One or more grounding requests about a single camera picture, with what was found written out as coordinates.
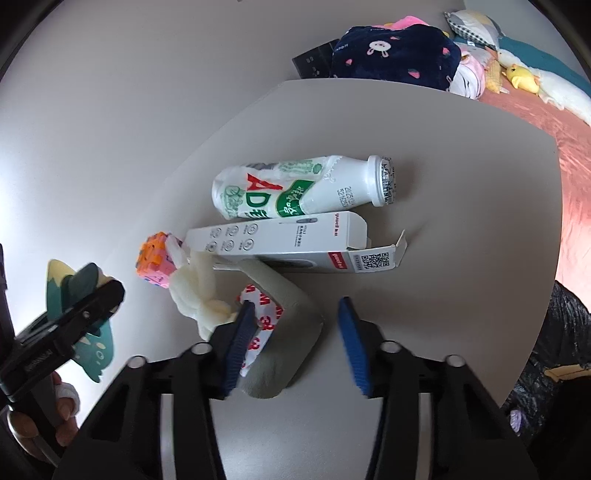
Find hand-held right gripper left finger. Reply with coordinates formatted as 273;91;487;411
51;300;257;480

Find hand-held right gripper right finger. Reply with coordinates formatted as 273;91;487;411
338;296;541;480

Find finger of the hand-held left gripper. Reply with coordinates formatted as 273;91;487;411
13;279;127;343

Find red and white printed wrapper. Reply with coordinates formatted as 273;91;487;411
237;285;286;378

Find teal and yellow cartoon packet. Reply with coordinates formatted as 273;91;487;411
45;259;117;384

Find grey sock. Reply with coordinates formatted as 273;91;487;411
213;258;325;400

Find white bottle with green label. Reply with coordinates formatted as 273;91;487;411
211;154;399;221

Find black garbage bag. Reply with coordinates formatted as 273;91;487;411
500;278;591;480

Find person's left hand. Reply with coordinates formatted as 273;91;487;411
8;371;82;463

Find white plush toy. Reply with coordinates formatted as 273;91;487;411
167;237;242;341

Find colourful toy cube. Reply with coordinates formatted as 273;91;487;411
136;232;184;290

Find long white cardboard box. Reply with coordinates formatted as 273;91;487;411
185;211;408;274

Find pink bed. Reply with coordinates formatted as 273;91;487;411
479;89;591;288

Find black power strip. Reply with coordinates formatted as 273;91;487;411
292;40;341;79

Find pink and white cloth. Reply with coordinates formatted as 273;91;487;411
449;43;491;101

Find navy printed blanket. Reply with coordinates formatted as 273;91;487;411
329;24;463;92

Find yellow duck plush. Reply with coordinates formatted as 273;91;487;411
505;65;542;94

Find white goose plush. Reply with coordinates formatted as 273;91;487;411
495;47;591;126

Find checkered pillow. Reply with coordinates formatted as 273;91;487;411
444;9;502;50

